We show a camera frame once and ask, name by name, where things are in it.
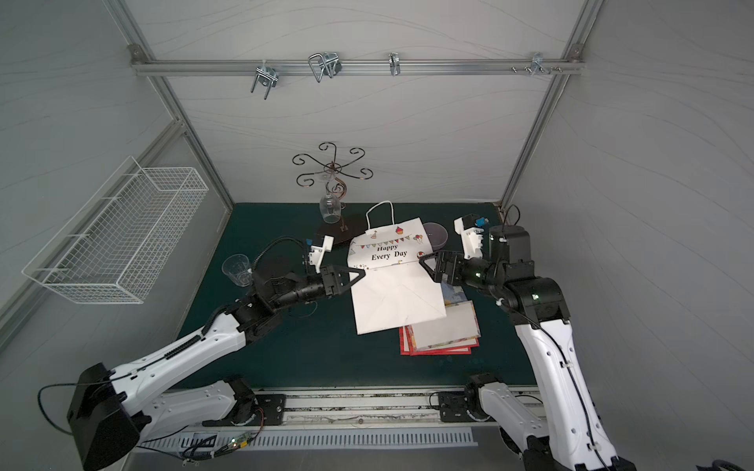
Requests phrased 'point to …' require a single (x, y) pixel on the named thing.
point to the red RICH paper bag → (411, 343)
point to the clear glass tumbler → (237, 266)
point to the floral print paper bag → (458, 325)
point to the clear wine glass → (330, 207)
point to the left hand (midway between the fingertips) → (365, 278)
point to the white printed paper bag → (395, 289)
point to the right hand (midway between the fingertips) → (436, 260)
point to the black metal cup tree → (350, 226)
